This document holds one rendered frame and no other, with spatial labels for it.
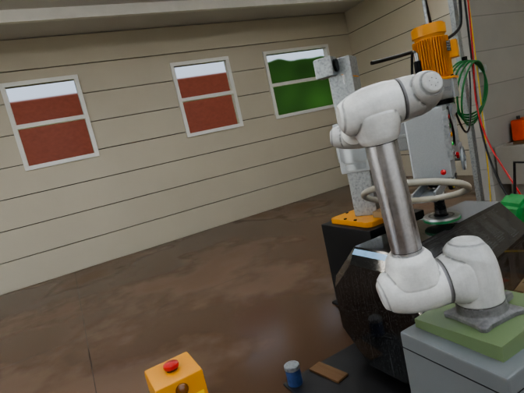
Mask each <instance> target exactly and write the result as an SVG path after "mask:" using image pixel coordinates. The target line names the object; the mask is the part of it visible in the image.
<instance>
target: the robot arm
mask: <svg viewBox="0 0 524 393"><path fill-rule="evenodd" d="M443 93H444V83H443V80H442V78H441V75H440V74H439V73H437V72H435V71H431V70H426V71H422V72H419V73H417V74H416V75H415V74H412V75H409V76H403V77H400V78H397V79H393V80H387V81H382V82H379V83H375V84H372V85H369V86H367V87H363V88H361V89H358V90H357V91H355V92H353V93H351V94H350V95H349V96H347V97H346V98H345V99H343V100H342V101H341V102H340V103H339V104H338V105H337V108H336V115H337V121H338V126H336V127H335V128H333V129H332V130H331V131H330V142H331V145H333V147H337V148H340V149H360V148H366V155H367V159H368V162H369V166H370V171H371V175H372V178H373V181H374V188H375V191H376V194H377V198H378V202H379V205H380V209H381V214H382V218H383V221H384V227H385V230H386V233H387V237H388V242H389V246H390V249H391V251H390V253H389V254H388V255H387V257H386V259H385V269H384V270H385V271H384V272H382V273H380V274H379V276H378V278H377V283H376V289H377V293H378V295H379V297H380V299H381V302H382V303H383V305H384V307H385V309H386V310H390V311H392V312H394V313H421V312H425V311H428V310H434V309H437V308H439V307H442V306H446V305H448V304H451V303H455V307H453V308H451V309H449V310H446V311H444V316H445V317H447V318H451V319H454V320H456V321H459V322H461V323H463V324H466V325H468V326H470V327H472V328H475V329H476V330H478V331H479V332H481V333H488V332H490V331H491V330H492V329H493V328H495V327H497V326H498V325H500V324H503V323H504V322H506V321H508V320H510V319H512V318H513V317H516V316H518V315H522V314H524V307H522V306H516V305H512V304H510V303H508V302H509V301H511V300H512V299H513V297H514V296H513V293H512V292H509V291H506V292H505V288H504V282H503V278H502V275H501V269H500V267H499V264H498V262H497V258H496V256H495V255H494V253H493V251H492V249H491V248H490V247H489V246H488V245H487V244H486V243H485V242H484V241H483V240H482V239H481V238H480V237H477V236H474V235H462V236H457V237H455V238H453V239H451V240H450V241H448V242H447V243H446V244H445V245H444V247H443V249H442V251H443V253H442V254H440V255H439V256H438V257H436V258H434V257H433V255H432V253H431V252H430V251H429V250H428V249H426V248H425V247H423V246H422V243H421V240H420V234H419V230H418V226H417V223H416V216H415V213H414V210H413V206H412V200H411V196H410V192H409V187H408V183H407V179H406V176H405V169H404V166H403V163H402V156H401V153H400V150H399V145H398V140H397V139H398V137H399V134H400V126H401V123H403V122H406V121H409V120H410V119H413V118H415V117H419V116H421V115H423V114H425V113H427V112H429V111H430V110H431V109H433V108H434V107H435V106H436V105H437V104H438V102H439V101H440V100H441V98H442V96H443Z"/></svg>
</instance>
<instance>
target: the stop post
mask: <svg viewBox="0 0 524 393"><path fill-rule="evenodd" d="M172 359H177V360H178V361H179V366H178V367H177V368H176V369H174V370H172V371H164V370H163V365H164V364H165V363H166V362H168V361H169V360H172ZM172 359H169V360H167V361H165V362H163V363H160V364H158V365H157V366H154V367H152V368H150V369H148V370H146V371H145V372H144V375H145V378H146V381H147V385H148V388H149V391H150V393H175V390H176V388H177V386H178V385H179V384H181V383H186V384H188V386H189V391H188V393H208V390H207V385H206V382H205V379H204V373H203V371H202V369H201V368H200V366H199V365H198V364H197V363H196V362H195V360H194V359H193V358H192V357H191V356H190V354H189V353H188V352H184V353H182V354H180V355H178V356H176V357H174V358H172Z"/></svg>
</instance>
